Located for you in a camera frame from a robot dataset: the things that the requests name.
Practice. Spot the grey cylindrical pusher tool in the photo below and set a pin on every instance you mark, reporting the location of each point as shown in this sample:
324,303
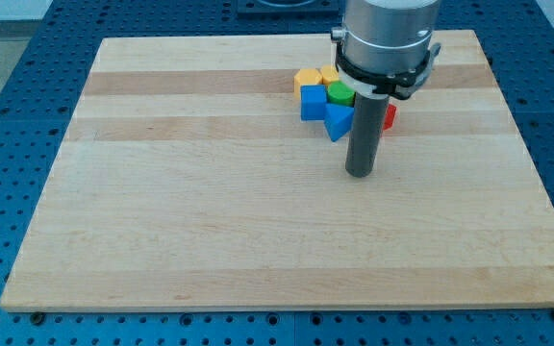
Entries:
367,127

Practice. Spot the yellow hexagon block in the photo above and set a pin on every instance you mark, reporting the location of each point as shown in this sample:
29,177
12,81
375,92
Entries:
305,77

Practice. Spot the red block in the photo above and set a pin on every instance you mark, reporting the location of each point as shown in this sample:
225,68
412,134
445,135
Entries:
390,116

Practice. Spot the small yellow block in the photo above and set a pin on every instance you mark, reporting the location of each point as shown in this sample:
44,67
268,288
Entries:
329,74

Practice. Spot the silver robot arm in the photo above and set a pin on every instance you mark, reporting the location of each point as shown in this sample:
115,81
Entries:
384,48

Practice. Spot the blue cube block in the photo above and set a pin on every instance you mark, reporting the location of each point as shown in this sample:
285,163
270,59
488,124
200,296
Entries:
313,102

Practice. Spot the wooden board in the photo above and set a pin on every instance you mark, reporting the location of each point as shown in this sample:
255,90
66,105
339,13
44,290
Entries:
187,181

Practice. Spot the blue triangle block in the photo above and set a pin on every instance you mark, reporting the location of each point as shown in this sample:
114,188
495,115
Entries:
337,120

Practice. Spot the green cylinder block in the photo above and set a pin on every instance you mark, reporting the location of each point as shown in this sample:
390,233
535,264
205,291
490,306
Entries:
340,94

